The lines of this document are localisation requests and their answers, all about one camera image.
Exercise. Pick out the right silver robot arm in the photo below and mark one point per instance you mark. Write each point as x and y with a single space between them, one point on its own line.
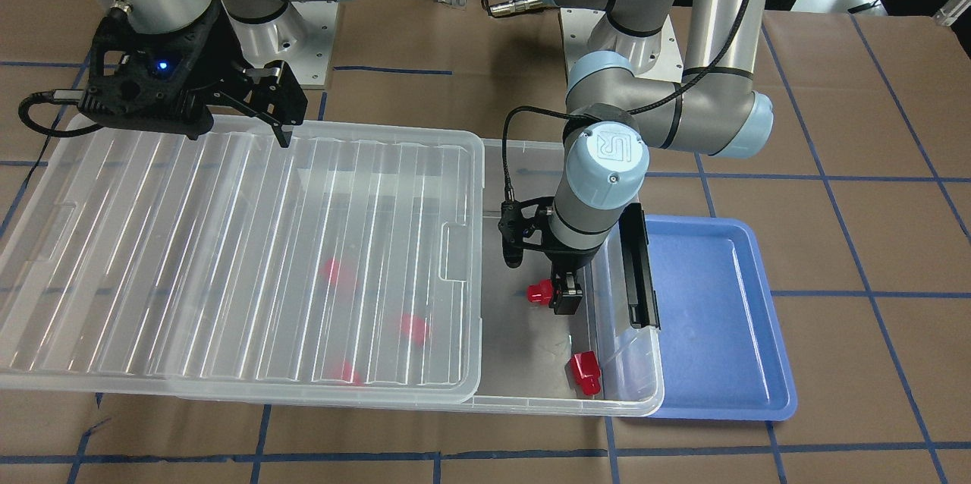
55 113

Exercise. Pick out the clear plastic box lid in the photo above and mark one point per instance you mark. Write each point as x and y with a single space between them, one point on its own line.
243 256

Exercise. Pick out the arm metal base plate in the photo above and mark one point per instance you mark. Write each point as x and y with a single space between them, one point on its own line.
656 57
303 36

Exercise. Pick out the red block near box corner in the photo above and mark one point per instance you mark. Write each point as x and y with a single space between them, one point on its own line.
586 372

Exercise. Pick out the red block with stud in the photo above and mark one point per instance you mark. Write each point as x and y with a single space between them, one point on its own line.
541 293

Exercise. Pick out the red block under lid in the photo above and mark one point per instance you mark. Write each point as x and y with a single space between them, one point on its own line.
338 276
415 330
345 374

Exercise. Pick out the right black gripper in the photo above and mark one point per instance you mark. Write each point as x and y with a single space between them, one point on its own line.
225 45

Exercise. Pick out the blue plastic tray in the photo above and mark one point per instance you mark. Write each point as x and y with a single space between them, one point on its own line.
722 351

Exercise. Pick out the red block under lid front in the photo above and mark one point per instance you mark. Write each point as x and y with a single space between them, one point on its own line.
345 374

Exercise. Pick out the black box latch handle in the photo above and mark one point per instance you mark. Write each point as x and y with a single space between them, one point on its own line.
642 303

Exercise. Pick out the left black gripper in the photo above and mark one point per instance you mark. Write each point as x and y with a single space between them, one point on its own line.
568 259

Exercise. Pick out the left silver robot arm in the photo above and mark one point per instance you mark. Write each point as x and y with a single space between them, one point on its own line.
615 118

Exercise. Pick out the red block under lid centre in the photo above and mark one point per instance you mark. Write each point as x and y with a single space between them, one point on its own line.
415 330

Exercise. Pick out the clear plastic storage box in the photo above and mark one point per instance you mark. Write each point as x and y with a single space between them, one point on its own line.
561 287

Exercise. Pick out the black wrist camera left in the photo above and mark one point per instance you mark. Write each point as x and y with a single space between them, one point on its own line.
518 221

